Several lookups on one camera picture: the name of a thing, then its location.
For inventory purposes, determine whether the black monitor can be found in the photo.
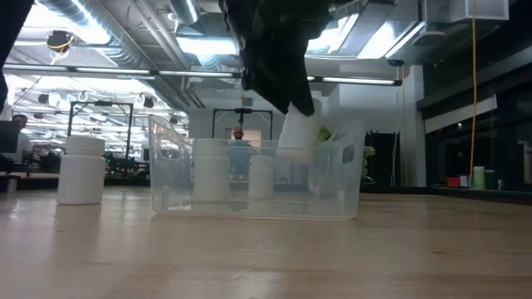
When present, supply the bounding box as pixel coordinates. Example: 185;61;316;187
0;120;21;154

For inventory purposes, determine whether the black yellow cable reel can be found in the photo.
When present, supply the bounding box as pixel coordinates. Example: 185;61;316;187
44;29;76;54

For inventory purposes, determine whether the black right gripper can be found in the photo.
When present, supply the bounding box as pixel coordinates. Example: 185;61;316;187
221;0;334;118

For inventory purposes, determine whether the long LED light bar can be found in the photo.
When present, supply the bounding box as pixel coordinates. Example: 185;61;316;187
0;64;403;87

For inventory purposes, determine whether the yellow extension cable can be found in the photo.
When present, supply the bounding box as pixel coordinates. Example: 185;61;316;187
468;0;479;187

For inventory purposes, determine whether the green artificial plant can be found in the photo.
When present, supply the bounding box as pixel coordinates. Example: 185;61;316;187
318;125;377;184

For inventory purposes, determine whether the light green cup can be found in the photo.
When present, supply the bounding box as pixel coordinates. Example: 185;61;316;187
472;165;486;190

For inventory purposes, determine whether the black robot station frame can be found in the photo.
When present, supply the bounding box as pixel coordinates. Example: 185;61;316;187
212;108;274;140
67;100;135;163

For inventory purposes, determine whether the clear plastic basket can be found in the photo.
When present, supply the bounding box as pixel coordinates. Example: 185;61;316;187
148;115;367;221

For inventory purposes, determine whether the black cabinet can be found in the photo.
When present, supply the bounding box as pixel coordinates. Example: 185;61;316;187
364;130;406;187

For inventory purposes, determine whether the white pill bottle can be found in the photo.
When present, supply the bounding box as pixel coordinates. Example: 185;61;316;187
277;98;323;164
248;154;275;199
191;139;231;203
57;135;107;206

